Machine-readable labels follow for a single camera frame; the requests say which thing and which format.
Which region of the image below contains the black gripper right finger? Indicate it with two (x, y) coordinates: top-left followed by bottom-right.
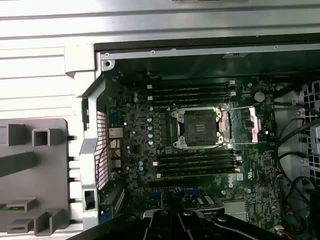
(176, 193), (231, 240)

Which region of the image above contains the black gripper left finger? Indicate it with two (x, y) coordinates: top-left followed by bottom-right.
(139, 193), (177, 240)

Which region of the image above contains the metal socket cover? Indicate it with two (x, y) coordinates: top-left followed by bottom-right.
(219, 104), (263, 145)

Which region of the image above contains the CPU socket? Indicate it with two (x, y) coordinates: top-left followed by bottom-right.
(171, 105), (234, 150)

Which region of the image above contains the black graphics card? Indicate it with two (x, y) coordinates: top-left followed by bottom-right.
(181, 194), (226, 216)

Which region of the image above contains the silver chipset heatsink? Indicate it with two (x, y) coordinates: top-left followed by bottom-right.
(223, 199), (248, 217)

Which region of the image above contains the black expansion slot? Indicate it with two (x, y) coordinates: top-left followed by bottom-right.
(148, 177), (217, 189)

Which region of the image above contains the black RAM slot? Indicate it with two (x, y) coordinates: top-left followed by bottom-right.
(152, 149), (242, 161)
(147, 80), (236, 90)
(153, 161), (242, 173)
(152, 155), (243, 167)
(147, 86), (236, 96)
(147, 97), (236, 107)
(147, 91), (236, 102)
(156, 166), (242, 179)

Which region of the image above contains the green motherboard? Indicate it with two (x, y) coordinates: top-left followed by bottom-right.
(104, 71), (285, 240)

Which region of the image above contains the grey parts rack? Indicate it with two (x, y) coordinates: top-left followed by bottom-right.
(0, 118), (77, 237)

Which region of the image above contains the black open PC case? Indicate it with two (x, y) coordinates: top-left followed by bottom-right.
(74, 41), (320, 240)

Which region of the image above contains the round coin battery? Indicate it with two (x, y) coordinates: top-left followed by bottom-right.
(253, 91), (266, 103)

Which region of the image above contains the metal drive cage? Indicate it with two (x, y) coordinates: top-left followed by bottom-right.
(298, 81), (320, 181)

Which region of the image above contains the green RAM stick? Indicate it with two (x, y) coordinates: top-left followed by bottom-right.
(0, 203), (18, 212)

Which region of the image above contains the black internal cable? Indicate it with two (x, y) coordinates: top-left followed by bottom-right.
(276, 116), (320, 181)

